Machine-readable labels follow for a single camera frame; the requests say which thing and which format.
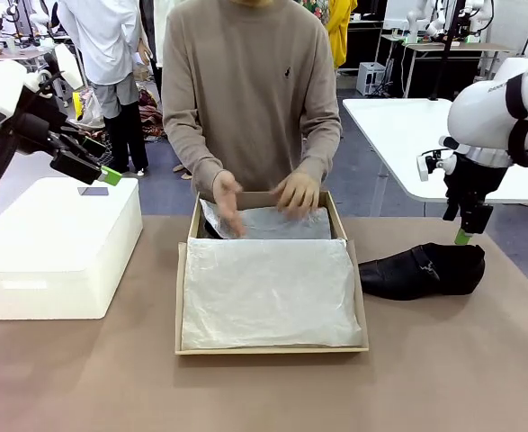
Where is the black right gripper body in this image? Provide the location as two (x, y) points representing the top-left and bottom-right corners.
(443, 151), (508, 207)

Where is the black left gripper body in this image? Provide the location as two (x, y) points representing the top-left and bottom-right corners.
(11, 112), (69, 157)

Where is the black leather buckle shoe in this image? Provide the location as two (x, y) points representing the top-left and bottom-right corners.
(357, 242), (487, 302)

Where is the beige cardboard shoe box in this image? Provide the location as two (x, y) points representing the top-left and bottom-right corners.
(175, 191), (370, 356)

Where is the white tissue paper sheet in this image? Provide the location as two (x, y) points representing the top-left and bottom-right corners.
(181, 199), (364, 351)

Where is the person's right forearm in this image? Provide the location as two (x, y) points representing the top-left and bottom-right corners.
(162, 112), (233, 199)

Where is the person's left forearm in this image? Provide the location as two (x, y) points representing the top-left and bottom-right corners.
(297, 114), (344, 181)

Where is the white foam box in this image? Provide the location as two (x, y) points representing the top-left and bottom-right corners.
(0, 176), (144, 321)

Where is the person's right hand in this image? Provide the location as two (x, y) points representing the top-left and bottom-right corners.
(212, 170), (248, 239)

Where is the person's left hand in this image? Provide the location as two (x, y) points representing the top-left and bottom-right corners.
(272, 170), (323, 221)

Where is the white plastic bag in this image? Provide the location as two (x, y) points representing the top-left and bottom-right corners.
(76, 88), (107, 128)

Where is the patterned cloth pile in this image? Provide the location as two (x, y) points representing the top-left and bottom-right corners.
(136, 87), (166, 141)

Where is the white table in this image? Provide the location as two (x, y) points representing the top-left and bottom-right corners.
(342, 97), (528, 218)

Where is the cluttered background table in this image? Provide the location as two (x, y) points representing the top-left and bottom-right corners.
(0, 44), (56, 73)

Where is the figure in white shirt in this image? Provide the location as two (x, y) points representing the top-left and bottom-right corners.
(56, 0), (150, 177)

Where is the background workbench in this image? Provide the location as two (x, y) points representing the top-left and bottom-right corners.
(400, 42), (516, 99)

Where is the black pole stand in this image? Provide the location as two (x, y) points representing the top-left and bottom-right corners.
(427, 0), (454, 103)

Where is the person in beige sweater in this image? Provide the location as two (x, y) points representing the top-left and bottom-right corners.
(161, 0), (344, 194)

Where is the yellow garment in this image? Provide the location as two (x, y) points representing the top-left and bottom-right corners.
(326, 0), (359, 71)

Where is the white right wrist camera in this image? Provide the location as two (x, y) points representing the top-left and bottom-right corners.
(416, 148), (447, 183)

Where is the small white frame cabinet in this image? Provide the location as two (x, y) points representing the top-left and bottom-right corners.
(357, 61), (387, 97)

